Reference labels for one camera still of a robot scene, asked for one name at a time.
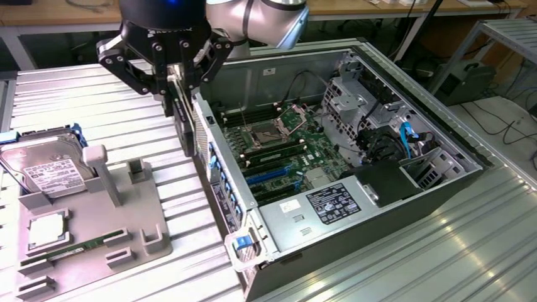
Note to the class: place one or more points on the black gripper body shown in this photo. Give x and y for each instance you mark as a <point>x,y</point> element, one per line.
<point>162,19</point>

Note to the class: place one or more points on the graphics card with metal bracket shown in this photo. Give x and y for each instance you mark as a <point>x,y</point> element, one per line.
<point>186,132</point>

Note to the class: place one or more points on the thin metal locking lever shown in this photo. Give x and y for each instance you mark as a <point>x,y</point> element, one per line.
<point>244,114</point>

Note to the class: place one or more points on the black RAM slot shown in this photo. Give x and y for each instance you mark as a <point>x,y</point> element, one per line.
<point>252,114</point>
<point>272,151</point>
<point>270,147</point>

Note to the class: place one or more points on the blue disk carrier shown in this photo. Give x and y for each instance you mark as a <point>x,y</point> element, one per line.
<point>78,135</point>

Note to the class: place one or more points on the metal socket cover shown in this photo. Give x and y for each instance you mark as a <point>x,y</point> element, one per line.
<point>290,119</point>

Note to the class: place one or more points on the CPU socket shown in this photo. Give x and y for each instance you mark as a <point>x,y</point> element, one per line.
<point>264,134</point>

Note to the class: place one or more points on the blue slot retainer clip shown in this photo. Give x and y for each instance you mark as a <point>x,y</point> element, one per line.
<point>214,161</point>
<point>226,185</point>
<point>232,193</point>
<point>212,148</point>
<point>238,214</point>

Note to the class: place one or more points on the green RAM stick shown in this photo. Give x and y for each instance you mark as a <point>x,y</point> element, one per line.
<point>276,158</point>
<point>70,250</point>

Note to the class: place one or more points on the perforated metal drive cage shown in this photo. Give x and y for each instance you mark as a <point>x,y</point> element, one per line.
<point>347,107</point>

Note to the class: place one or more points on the silver hard disk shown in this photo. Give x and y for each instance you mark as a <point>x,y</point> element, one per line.
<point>45,163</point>

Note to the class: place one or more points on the long black expansion slot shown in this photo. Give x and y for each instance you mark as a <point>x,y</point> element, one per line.
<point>274,197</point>
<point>265,168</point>
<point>272,189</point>

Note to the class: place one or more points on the green motherboard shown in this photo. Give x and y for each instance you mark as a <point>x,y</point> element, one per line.
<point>318,151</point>

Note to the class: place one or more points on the blue expansion slot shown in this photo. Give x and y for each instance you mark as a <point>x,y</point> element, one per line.
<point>268,176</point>

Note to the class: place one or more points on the silver chipset heatsink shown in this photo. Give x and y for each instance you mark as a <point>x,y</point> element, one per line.
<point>318,177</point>

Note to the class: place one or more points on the grey parts rack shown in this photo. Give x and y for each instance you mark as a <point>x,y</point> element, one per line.
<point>92,220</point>

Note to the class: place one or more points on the silver CPU chip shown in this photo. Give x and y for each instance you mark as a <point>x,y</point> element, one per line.
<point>45,229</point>

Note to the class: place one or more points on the black fan shroud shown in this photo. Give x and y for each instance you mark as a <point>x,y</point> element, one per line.
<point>385,182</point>

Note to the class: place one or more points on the grey power supply unit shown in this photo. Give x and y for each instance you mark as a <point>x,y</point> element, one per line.
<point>293,226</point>

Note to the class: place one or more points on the blue case latch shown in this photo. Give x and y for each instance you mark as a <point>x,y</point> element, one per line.
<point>242,243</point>

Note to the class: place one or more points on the black box device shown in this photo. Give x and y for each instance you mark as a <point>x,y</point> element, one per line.
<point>469,81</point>

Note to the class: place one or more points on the black open PC case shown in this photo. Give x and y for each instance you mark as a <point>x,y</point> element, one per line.
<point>439,201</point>

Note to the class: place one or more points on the metal slat shelf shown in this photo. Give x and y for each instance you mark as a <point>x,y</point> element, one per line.
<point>515,34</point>

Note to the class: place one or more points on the wooden desk with grey frame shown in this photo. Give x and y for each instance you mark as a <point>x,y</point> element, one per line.
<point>41,15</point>
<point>377,7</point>

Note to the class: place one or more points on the metal disk bay bracket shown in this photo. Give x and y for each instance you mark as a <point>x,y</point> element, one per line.
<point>431,170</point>

